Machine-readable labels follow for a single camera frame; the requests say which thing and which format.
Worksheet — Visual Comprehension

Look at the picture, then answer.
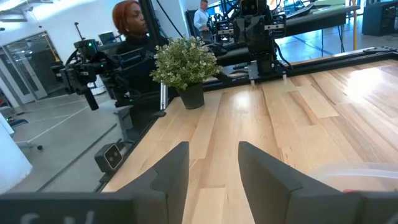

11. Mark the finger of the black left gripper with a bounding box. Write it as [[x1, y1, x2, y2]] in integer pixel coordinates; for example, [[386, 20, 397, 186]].
[[264, 14, 287, 40], [215, 20, 235, 44]]

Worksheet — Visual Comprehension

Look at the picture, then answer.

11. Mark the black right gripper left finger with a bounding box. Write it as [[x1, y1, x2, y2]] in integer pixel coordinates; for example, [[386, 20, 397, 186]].
[[115, 141, 190, 224]]

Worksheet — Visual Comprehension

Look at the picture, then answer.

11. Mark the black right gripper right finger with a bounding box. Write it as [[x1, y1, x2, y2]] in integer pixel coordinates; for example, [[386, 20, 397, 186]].
[[238, 141, 361, 224]]

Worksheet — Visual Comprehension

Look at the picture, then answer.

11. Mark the clear plastic tupperware container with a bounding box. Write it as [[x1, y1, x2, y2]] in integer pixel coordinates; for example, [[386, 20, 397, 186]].
[[306, 161, 398, 193]]

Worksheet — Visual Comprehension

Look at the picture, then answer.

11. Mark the person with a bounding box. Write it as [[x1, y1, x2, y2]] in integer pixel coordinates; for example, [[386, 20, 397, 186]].
[[111, 0, 171, 133], [193, 0, 213, 42]]

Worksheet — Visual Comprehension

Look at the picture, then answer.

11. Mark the green potted plant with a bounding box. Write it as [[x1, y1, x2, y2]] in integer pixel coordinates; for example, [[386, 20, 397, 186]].
[[150, 35, 223, 110]]

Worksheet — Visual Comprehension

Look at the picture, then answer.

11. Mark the black vertical column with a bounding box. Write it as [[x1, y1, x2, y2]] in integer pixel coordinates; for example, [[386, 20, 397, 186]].
[[138, 0, 170, 43]]

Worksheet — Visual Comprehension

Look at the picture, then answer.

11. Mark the grey stand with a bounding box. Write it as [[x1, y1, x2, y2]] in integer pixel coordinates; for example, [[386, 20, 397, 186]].
[[113, 105, 135, 142]]

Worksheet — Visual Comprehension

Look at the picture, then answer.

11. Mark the black cabinet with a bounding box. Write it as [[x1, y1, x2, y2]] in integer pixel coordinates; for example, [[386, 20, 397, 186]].
[[361, 0, 398, 37]]

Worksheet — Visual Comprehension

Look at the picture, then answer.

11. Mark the white rounded object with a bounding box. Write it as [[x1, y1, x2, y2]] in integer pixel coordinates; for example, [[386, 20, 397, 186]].
[[0, 113, 34, 194]]

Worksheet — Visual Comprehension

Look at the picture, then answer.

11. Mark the glass door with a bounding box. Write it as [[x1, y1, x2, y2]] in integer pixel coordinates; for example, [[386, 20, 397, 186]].
[[0, 30, 65, 105]]

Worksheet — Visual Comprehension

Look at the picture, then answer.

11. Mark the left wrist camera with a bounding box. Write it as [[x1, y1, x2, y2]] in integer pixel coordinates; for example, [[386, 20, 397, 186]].
[[239, 0, 259, 17]]

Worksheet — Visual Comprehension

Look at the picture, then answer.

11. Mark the table-level camera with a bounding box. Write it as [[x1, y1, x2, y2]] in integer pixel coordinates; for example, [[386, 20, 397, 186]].
[[93, 142, 124, 175]]

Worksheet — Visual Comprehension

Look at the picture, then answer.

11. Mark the yellow post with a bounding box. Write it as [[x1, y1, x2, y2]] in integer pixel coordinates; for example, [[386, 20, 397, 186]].
[[352, 0, 359, 51]]

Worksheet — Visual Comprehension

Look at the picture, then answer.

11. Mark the silver aluminium post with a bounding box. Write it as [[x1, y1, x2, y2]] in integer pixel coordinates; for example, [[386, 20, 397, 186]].
[[159, 81, 169, 112]]

